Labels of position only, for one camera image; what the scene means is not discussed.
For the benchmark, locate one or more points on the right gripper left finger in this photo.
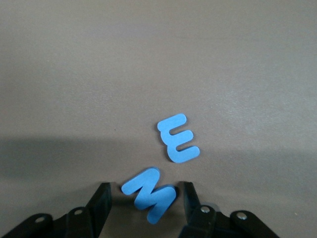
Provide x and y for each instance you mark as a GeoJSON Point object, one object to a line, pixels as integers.
{"type": "Point", "coordinates": [99, 213]}

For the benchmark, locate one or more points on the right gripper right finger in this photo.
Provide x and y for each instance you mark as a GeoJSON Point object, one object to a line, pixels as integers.
{"type": "Point", "coordinates": [198, 223]}

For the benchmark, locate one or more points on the blue uppercase letter M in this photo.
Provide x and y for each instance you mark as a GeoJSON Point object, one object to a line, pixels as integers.
{"type": "Point", "coordinates": [141, 182]}

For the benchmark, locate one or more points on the blue lowercase letter m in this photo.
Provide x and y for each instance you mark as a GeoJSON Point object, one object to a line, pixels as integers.
{"type": "Point", "coordinates": [168, 143]}

